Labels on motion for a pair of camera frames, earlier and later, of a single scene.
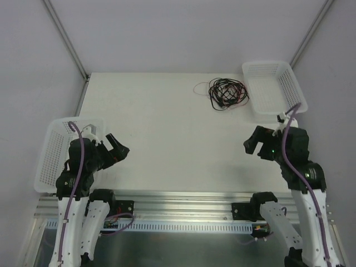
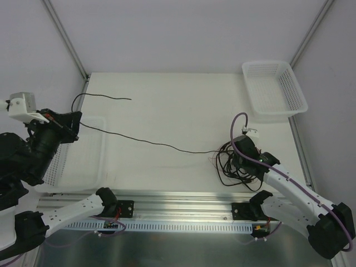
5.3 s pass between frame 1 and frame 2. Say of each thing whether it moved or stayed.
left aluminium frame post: stayed
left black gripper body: moved
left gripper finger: moved
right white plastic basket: stayed
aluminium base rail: stayed
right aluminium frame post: stayed
